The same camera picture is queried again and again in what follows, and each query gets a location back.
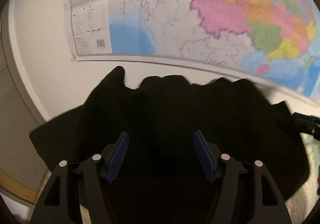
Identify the black button coat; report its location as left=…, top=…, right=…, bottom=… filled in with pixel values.
left=30, top=67, right=309, bottom=223

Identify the patterned patchwork bedspread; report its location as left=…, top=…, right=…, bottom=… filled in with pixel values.
left=285, top=134, right=319, bottom=223

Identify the colourful wall map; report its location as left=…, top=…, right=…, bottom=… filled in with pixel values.
left=65, top=0, right=319, bottom=104

